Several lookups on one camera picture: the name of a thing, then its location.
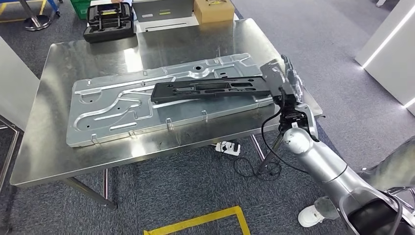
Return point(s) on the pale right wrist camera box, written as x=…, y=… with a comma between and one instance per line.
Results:
x=270, y=66

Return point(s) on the blue metal cart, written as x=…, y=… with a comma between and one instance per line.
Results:
x=55, y=6

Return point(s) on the stamped sheet metal panel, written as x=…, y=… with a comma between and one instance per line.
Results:
x=107, y=113

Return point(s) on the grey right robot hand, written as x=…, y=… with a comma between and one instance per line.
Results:
x=293, y=84

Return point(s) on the long black plastic part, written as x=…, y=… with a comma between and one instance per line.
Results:
x=207, y=89

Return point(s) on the grey metal frame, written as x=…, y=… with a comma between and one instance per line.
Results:
x=9, y=152

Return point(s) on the yellow floor tape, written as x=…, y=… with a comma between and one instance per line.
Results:
x=201, y=220

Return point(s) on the person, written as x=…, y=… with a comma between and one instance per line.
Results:
x=389, y=168

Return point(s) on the steel workbench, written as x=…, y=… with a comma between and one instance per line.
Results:
x=48, y=155

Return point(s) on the white pillar with light strip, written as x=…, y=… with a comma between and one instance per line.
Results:
x=392, y=52

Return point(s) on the black crate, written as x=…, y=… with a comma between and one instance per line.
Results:
x=108, y=26

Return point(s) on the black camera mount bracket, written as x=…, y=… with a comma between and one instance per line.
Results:
x=275, y=84

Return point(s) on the brown cardboard box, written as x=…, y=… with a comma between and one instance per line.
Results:
x=214, y=11

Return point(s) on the white power strip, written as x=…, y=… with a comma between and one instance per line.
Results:
x=228, y=148

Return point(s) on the green plastic crate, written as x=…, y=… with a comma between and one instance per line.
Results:
x=79, y=8

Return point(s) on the chrome stanchion post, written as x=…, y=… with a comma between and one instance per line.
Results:
x=35, y=22

